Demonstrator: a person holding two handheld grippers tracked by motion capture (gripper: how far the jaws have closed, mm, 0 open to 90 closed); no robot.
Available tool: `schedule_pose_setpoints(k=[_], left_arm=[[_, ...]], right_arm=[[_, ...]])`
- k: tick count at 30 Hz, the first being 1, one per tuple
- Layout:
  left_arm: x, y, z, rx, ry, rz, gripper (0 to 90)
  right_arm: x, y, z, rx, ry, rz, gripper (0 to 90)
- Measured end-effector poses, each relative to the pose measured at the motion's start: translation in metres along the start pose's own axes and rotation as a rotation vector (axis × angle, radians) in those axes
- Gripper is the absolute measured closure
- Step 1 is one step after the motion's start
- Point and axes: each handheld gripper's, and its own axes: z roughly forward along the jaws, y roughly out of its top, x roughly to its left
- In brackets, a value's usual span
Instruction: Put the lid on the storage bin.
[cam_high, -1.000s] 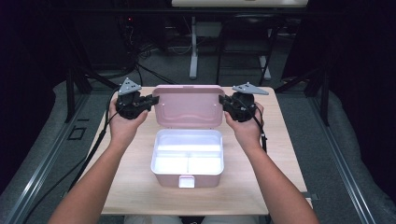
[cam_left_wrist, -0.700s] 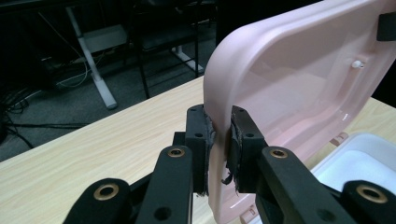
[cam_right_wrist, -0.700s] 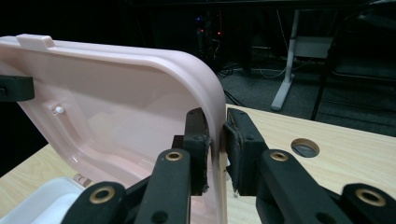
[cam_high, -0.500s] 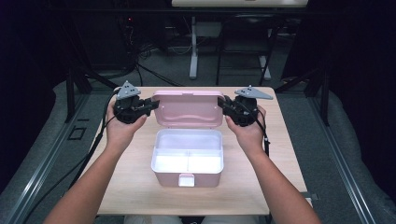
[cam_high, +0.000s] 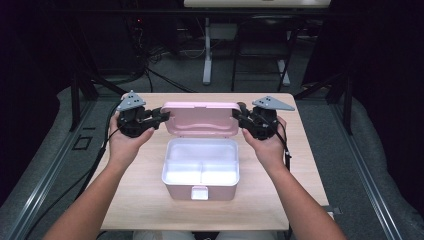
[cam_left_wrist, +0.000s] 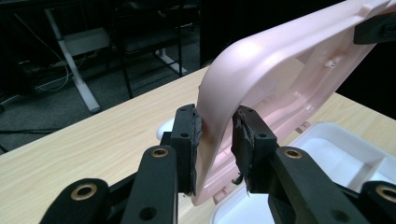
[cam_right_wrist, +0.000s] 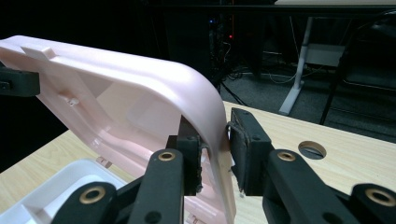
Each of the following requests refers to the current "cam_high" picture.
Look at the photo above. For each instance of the black chair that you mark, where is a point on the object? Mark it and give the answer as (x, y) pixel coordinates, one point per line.
(258, 36)

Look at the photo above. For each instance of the white desk leg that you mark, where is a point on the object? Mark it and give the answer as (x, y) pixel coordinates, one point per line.
(207, 56)
(283, 70)

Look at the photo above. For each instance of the white divided tray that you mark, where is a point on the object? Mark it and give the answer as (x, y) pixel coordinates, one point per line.
(200, 156)

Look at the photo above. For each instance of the person's left hand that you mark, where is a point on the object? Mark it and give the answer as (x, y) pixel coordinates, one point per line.
(123, 148)

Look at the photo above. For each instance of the black equipment rack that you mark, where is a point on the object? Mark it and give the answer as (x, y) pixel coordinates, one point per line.
(110, 43)

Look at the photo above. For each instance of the person's right hand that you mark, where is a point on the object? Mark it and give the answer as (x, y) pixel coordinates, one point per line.
(271, 150)

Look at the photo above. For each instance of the metal floor rail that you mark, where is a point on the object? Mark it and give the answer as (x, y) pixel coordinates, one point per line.
(366, 173)
(43, 180)

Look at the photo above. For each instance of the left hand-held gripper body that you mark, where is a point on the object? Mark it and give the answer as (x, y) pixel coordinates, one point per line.
(131, 123)

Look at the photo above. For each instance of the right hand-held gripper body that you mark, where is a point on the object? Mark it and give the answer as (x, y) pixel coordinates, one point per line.
(263, 125)

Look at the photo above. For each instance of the white desk top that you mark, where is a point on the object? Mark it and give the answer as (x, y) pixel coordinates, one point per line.
(253, 2)

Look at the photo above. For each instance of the black metal stand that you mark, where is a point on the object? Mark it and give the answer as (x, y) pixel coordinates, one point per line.
(75, 100)
(347, 106)

